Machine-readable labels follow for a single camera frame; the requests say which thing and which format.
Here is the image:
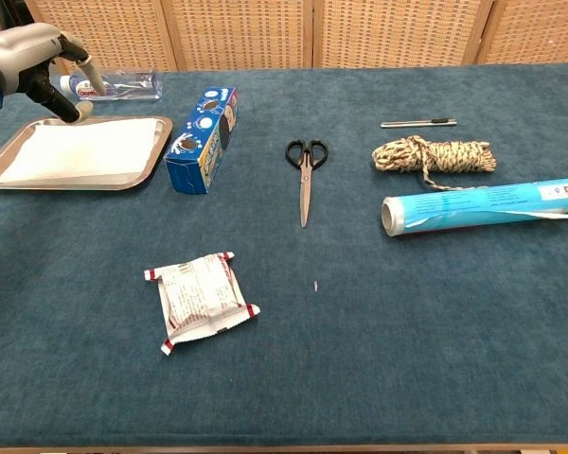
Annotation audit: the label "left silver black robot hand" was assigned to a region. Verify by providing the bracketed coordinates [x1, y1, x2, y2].
[0, 22, 108, 125]

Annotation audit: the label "white paper sheet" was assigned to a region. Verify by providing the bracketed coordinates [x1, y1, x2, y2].
[0, 117, 160, 183]

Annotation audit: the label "stainless steel tray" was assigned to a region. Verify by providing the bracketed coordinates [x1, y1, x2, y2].
[0, 114, 174, 192]

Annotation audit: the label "clear plastic water bottle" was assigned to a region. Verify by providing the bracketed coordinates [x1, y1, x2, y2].
[59, 69, 165, 103]

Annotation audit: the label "blue cookie box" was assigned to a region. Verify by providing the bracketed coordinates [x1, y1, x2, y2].
[163, 86, 241, 196]

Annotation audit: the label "rattan folding screen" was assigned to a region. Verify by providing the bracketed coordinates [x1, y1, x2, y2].
[23, 0, 568, 73]

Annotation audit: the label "white red snack packet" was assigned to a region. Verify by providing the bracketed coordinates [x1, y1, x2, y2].
[144, 251, 261, 356]

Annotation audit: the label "silver black pen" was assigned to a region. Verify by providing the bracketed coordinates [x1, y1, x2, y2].
[380, 117, 458, 130]

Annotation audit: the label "blue table mat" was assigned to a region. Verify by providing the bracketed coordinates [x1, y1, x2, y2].
[0, 61, 568, 448]

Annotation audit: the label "blue cling film roll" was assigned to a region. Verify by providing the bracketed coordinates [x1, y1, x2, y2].
[381, 176, 568, 238]

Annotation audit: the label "black handled scissors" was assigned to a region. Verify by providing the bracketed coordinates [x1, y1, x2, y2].
[284, 138, 330, 229]

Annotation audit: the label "beige speckled rope bundle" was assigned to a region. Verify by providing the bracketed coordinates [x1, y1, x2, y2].
[371, 134, 498, 192]

